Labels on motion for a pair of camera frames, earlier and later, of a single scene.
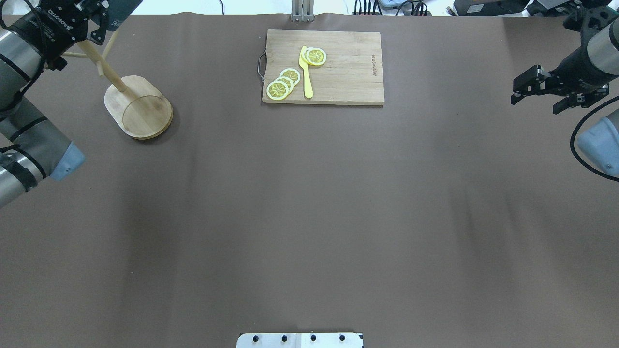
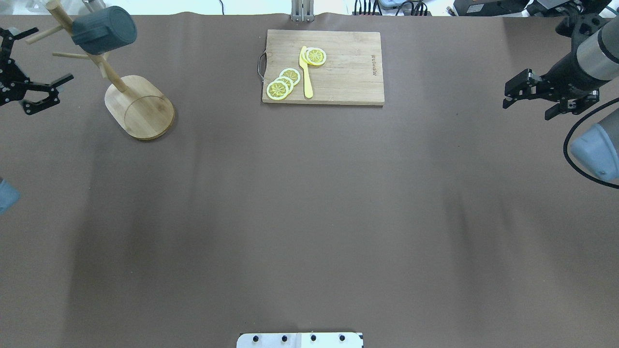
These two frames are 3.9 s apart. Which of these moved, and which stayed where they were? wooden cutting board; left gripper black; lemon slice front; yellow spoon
Moved: left gripper black
Stayed: wooden cutting board; lemon slice front; yellow spoon
